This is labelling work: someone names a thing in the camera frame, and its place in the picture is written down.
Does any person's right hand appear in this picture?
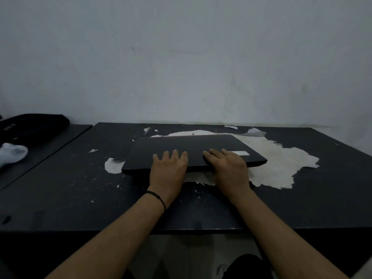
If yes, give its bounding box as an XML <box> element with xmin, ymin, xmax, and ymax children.
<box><xmin>202</xmin><ymin>149</ymin><xmax>253</xmax><ymax>201</ymax></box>

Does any person's left hand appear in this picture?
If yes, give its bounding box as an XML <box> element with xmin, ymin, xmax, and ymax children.
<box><xmin>149</xmin><ymin>150</ymin><xmax>189</xmax><ymax>198</ymax></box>

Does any black laptop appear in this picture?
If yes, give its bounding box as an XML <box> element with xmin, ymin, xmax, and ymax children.
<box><xmin>121</xmin><ymin>134</ymin><xmax>267</xmax><ymax>176</ymax></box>

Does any person's left forearm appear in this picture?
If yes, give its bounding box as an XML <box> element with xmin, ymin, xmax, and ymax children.
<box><xmin>44</xmin><ymin>187</ymin><xmax>178</xmax><ymax>279</ymax></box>

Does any person's right forearm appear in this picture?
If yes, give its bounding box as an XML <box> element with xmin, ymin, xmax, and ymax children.
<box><xmin>232</xmin><ymin>189</ymin><xmax>350</xmax><ymax>279</ymax></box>

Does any black wristband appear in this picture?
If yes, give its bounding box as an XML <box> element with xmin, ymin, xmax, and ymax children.
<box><xmin>145</xmin><ymin>190</ymin><xmax>167</xmax><ymax>213</ymax></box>

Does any peeled white paper scrap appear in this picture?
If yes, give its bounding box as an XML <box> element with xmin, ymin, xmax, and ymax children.
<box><xmin>242</xmin><ymin>128</ymin><xmax>267</xmax><ymax>137</ymax></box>

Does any person's black trouser leg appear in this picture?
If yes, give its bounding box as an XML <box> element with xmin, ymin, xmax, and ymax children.
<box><xmin>222</xmin><ymin>254</ymin><xmax>275</xmax><ymax>279</ymax></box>

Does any black bag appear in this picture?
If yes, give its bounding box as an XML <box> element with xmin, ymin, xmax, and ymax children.
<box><xmin>0</xmin><ymin>113</ymin><xmax>70</xmax><ymax>149</ymax></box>

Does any white sock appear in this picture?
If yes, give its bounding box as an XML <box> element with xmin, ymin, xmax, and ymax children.
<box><xmin>0</xmin><ymin>143</ymin><xmax>28</xmax><ymax>169</ymax></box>

